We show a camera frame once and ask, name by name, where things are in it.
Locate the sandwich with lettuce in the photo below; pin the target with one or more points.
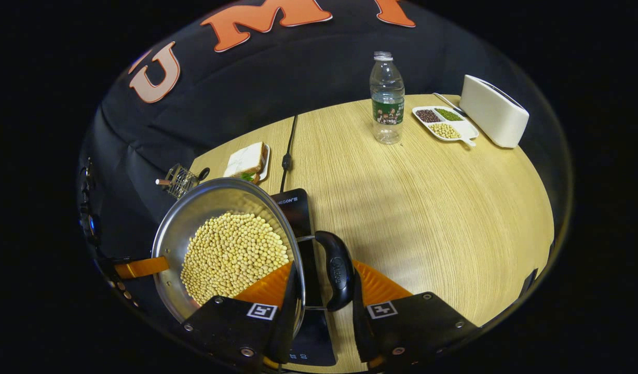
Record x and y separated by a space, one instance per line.
244 160

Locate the white toaster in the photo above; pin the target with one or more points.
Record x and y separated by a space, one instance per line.
492 111

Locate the black induction cooktop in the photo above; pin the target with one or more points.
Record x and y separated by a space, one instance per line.
311 332

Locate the black backdrop cloth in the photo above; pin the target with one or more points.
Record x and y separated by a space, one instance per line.
298 78

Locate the clear plastic water bottle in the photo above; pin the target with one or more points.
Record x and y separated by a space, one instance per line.
387 111

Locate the small black object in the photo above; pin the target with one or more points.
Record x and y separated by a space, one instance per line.
203 173

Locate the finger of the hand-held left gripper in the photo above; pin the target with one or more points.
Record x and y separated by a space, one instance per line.
142 267

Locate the pile of soybeans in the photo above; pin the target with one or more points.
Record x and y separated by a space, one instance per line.
230 254

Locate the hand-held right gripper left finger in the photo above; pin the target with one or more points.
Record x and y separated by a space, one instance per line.
290 322

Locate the divided white bean dish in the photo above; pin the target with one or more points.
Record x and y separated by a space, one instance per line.
466 130

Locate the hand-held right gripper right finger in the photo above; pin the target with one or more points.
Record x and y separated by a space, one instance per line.
361 332

